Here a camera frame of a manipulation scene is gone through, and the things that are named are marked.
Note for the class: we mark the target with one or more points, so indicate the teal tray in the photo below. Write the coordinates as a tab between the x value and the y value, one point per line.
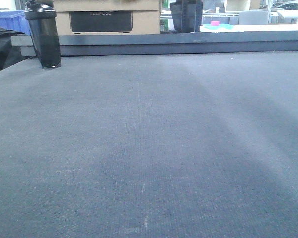
221	26

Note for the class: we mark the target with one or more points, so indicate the black bin in background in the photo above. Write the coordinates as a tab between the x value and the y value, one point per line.
187	15

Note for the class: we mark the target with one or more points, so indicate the pink cup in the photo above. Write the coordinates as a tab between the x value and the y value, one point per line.
215	23

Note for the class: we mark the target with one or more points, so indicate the tan Ecoflow cardboard box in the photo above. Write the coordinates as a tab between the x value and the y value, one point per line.
107	17

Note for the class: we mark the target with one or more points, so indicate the black shaker bottle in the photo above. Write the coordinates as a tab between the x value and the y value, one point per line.
41	19

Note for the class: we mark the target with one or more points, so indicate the black fabric jacket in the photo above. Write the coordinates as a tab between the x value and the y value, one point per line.
9	54

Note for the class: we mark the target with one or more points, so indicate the blue plastic crate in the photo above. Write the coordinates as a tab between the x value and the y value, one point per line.
14	20

